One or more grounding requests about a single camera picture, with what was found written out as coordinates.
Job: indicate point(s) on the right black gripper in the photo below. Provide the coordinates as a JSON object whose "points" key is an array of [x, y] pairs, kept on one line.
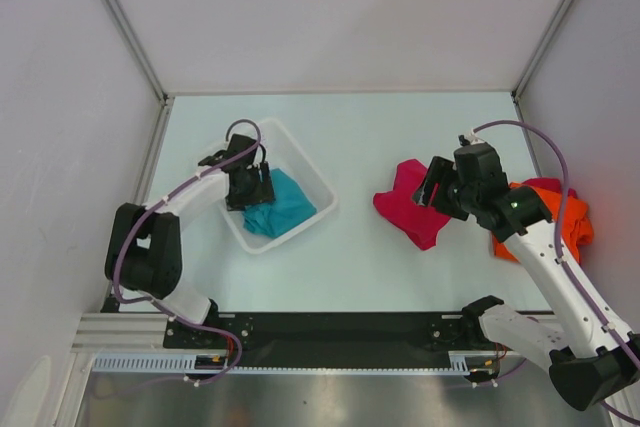
{"points": [[441, 171]]}

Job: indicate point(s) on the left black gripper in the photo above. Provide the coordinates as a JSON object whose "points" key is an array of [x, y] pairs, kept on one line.
{"points": [[263, 191]]}

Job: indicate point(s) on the magenta t shirt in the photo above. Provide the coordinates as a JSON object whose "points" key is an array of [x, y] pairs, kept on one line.
{"points": [[420, 224]]}

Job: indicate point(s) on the white plastic laundry basket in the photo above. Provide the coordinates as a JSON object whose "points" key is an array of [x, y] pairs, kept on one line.
{"points": [[284, 153]]}

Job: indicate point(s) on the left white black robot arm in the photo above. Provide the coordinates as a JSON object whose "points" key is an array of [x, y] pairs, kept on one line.
{"points": [[145, 252]]}

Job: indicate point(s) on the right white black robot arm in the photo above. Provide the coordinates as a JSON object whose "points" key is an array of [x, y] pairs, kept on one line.
{"points": [[595, 353]]}

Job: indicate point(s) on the teal t shirt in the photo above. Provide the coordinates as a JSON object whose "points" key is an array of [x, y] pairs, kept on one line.
{"points": [[290, 208]]}

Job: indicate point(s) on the dark pink t shirt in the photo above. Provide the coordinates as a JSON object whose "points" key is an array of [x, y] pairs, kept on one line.
{"points": [[549, 189]]}

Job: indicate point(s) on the orange t shirt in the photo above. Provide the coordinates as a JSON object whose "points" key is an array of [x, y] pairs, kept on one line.
{"points": [[577, 230]]}

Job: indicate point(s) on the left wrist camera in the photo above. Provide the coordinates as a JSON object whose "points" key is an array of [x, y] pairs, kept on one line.
{"points": [[247, 150]]}

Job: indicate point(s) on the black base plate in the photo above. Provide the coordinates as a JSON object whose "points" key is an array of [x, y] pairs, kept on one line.
{"points": [[353, 340]]}

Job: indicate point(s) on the slotted white cable duct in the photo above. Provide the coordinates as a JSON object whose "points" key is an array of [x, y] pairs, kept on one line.
{"points": [[192, 364]]}

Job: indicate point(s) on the aluminium rail frame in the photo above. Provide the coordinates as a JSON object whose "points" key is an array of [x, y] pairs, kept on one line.
{"points": [[147, 331]]}

